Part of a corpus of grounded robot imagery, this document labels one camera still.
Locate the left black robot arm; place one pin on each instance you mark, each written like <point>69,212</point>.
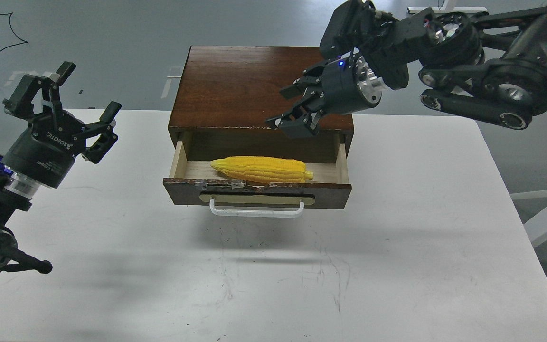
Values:
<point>16,193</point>

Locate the white table base foot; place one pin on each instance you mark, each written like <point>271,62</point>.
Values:
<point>470,10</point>

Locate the yellow corn cob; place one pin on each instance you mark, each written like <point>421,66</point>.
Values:
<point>263,169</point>

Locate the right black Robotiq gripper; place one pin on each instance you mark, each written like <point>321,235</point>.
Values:
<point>348,85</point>

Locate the wooden drawer with white handle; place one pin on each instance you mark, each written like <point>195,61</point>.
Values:
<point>193,182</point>

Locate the dark wooden cabinet box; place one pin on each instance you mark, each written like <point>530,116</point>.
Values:
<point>236,88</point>

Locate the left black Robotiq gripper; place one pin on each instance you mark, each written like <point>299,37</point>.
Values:
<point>47,149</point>

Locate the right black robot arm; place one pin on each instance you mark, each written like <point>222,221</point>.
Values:
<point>489,68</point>

